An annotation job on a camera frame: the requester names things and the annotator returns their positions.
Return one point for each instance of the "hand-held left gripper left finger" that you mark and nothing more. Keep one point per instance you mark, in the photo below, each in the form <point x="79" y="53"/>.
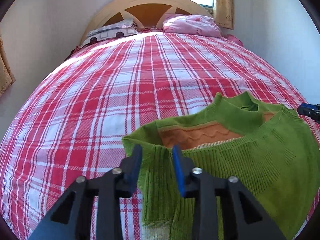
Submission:
<point x="133" y="166"/>

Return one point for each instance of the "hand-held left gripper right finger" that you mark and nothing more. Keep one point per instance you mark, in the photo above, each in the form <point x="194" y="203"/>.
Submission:
<point x="178" y="172"/>

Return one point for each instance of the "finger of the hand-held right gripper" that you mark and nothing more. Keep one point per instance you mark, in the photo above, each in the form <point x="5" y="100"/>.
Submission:
<point x="310" y="110"/>

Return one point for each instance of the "green orange striped knit sweater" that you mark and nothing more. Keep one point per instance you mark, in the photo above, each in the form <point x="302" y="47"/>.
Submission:
<point x="262" y="155"/>

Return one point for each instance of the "red plaid bed sheet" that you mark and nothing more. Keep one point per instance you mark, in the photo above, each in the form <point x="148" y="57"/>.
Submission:
<point x="100" y="92"/>

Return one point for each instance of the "pink cloth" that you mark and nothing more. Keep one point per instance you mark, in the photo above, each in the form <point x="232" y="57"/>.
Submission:
<point x="235" y="39"/>

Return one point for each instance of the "dark cloth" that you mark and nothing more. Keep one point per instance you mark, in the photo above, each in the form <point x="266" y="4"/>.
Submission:
<point x="72" y="53"/>

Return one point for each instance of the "grey patterned pillow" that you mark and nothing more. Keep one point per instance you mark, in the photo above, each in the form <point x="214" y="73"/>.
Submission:
<point x="110" y="32"/>

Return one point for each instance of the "narrow yellow curtain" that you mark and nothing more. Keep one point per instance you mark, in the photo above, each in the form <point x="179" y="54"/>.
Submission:
<point x="225" y="3"/>

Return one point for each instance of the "pink floral pillow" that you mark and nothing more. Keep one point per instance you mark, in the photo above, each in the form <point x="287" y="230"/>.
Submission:
<point x="192" y="25"/>

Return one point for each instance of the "yellow curtain at side window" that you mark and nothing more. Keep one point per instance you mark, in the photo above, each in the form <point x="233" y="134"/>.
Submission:
<point x="5" y="72"/>

